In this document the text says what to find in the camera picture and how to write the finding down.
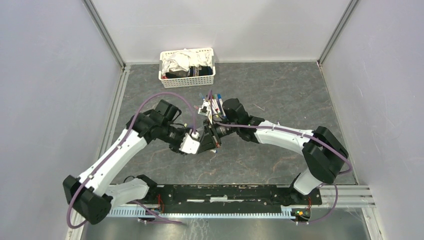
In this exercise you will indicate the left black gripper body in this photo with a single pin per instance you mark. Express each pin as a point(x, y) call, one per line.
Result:
point(173, 136)

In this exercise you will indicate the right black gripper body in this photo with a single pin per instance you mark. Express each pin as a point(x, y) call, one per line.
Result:
point(223, 130)

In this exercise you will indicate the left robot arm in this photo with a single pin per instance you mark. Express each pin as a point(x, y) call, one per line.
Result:
point(90, 193)

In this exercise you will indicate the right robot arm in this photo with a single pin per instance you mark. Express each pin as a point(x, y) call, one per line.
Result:
point(324, 155)

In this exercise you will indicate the red cap marker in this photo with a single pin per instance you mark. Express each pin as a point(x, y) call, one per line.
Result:
point(215, 105)

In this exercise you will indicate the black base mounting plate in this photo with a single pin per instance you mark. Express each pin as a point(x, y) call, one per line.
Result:
point(228, 199)

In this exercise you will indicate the black striped cloth in basket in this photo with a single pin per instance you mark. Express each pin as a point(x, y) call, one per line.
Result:
point(193, 71)

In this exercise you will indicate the white plastic basket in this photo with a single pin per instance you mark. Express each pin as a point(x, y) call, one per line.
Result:
point(187, 82)

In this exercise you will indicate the white cloth in basket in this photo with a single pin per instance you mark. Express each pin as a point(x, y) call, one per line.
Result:
point(182, 59)

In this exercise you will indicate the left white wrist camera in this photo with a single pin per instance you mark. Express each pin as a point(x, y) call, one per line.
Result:
point(190, 143)

